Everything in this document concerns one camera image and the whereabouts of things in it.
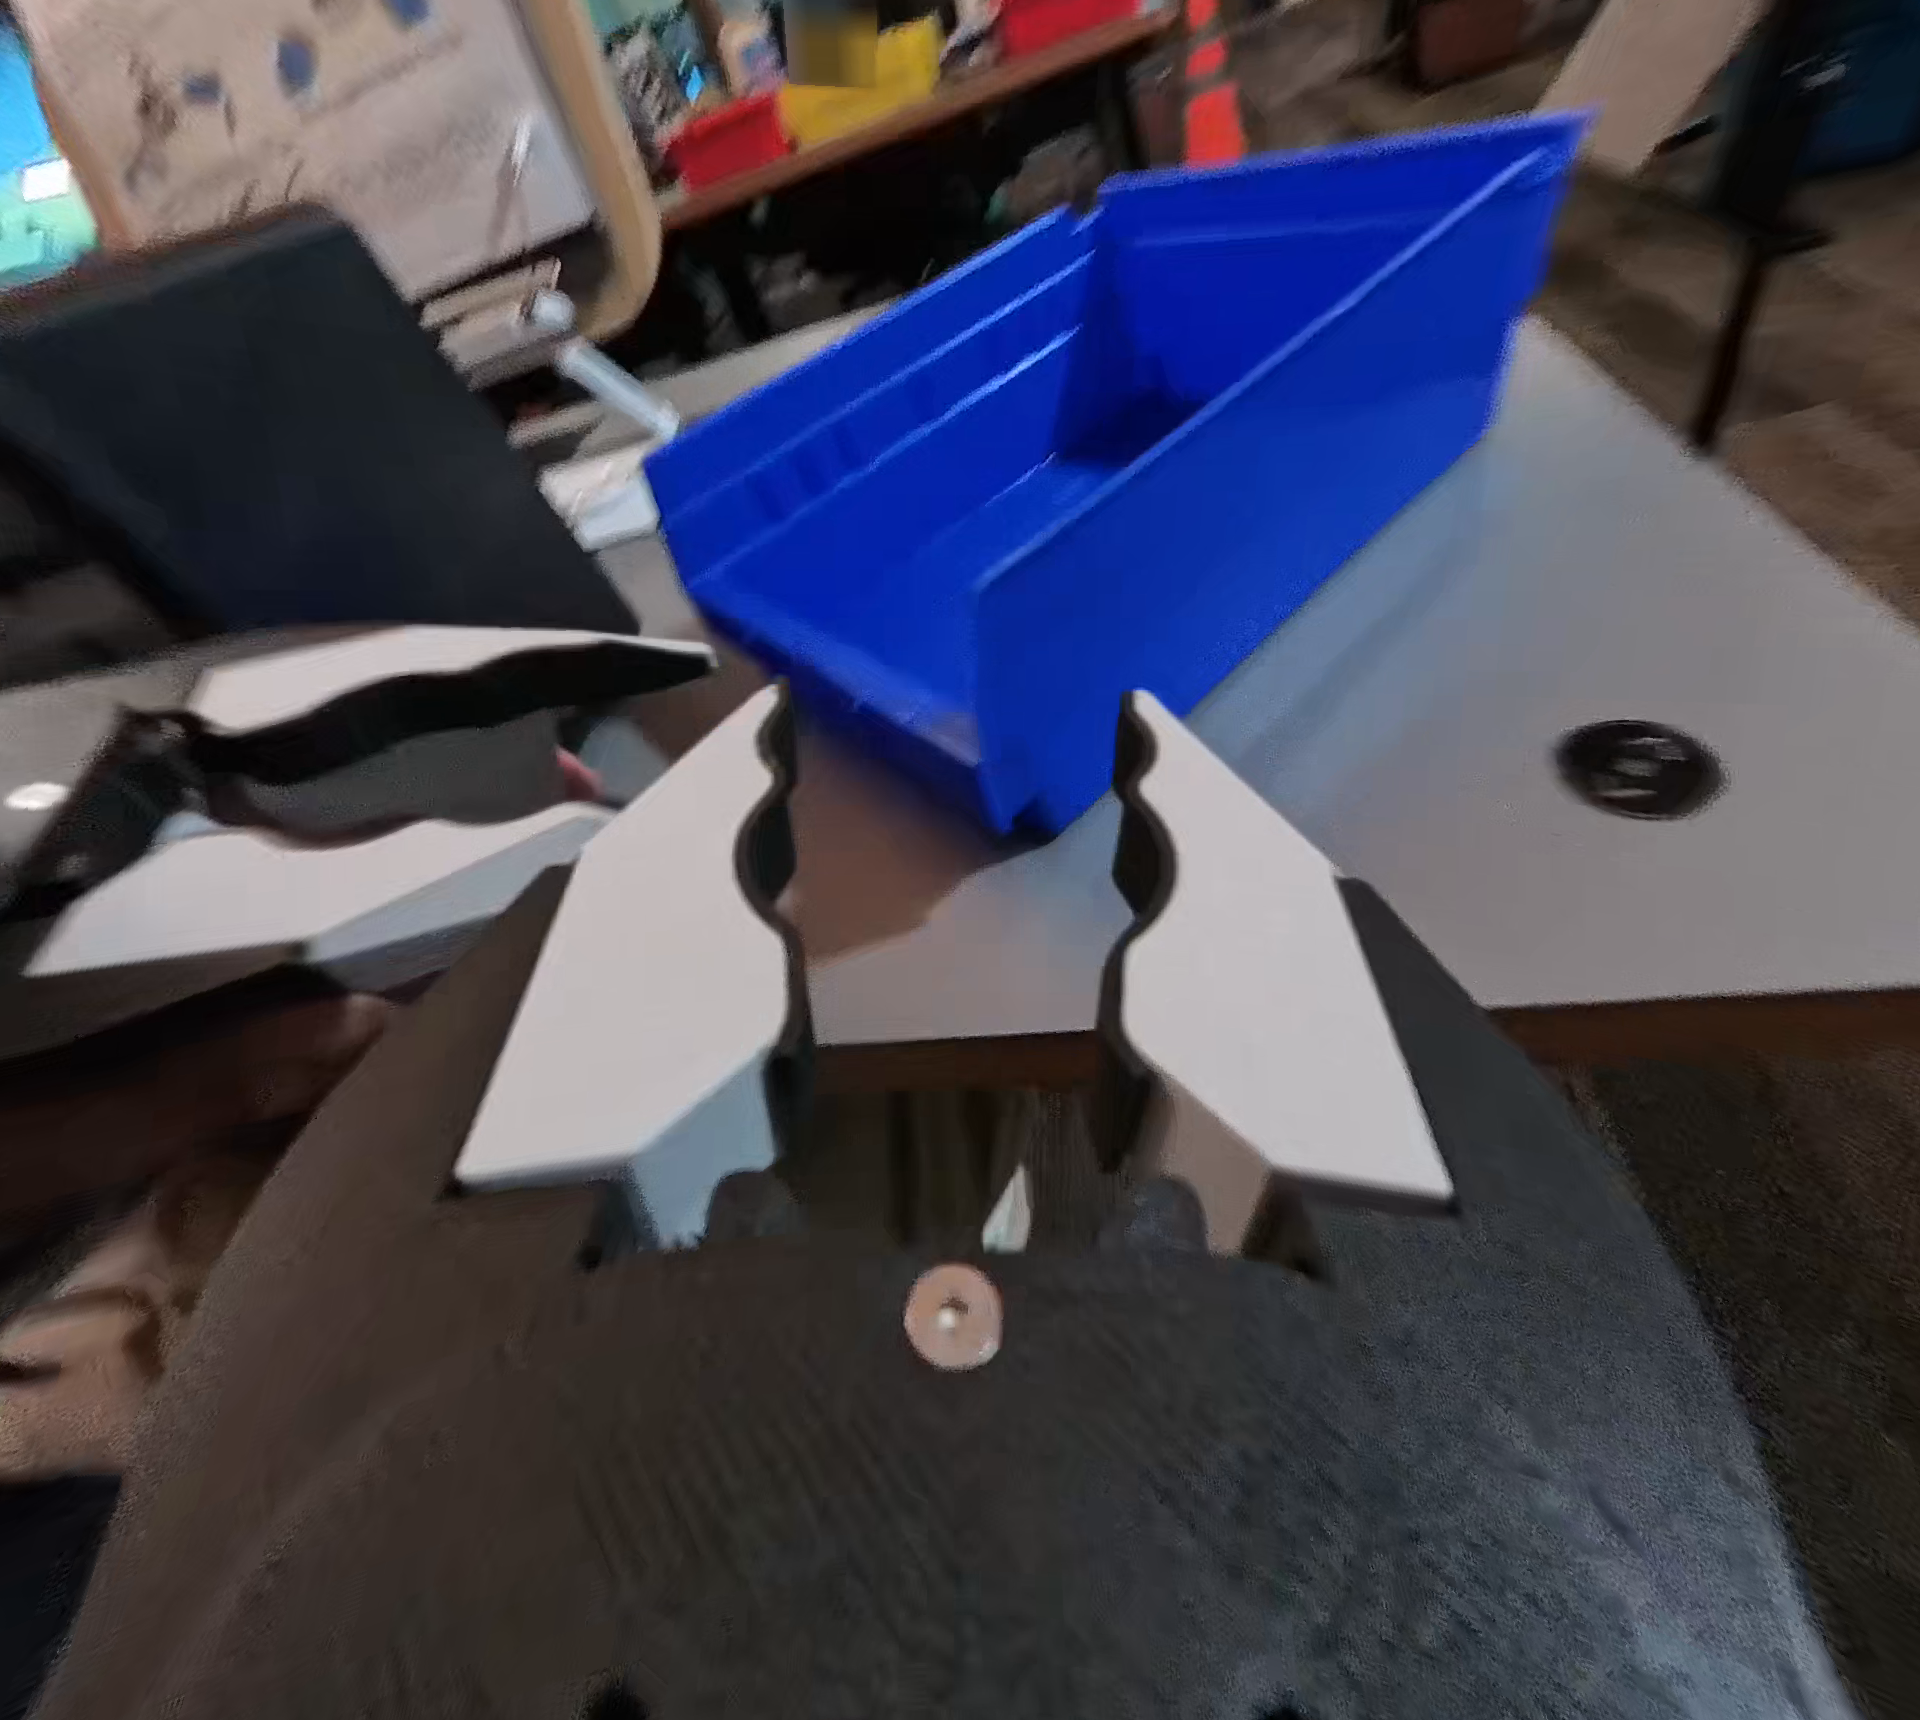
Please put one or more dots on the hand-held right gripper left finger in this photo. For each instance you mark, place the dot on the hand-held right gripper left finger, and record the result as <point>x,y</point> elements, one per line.
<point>645,955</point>

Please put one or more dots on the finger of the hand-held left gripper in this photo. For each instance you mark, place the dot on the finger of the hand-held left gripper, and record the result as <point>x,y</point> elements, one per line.
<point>300,895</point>
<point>374,679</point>

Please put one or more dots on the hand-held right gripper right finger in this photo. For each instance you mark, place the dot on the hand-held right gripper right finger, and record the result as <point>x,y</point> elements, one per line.
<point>1275,1000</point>

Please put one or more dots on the black drawer cabinet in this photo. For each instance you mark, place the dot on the black drawer cabinet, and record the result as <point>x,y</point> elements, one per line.
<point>270,430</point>

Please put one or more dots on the blue plastic bin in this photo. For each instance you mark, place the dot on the blue plastic bin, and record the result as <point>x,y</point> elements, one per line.
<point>1275,295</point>

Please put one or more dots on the grey desk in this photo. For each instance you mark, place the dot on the grey desk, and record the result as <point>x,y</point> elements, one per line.
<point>1501,641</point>

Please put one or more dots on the yellow plastic bin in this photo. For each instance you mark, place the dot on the yellow plastic bin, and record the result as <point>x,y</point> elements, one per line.
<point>871,93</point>

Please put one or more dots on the wooden table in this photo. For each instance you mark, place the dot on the wooden table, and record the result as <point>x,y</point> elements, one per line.
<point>931,108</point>

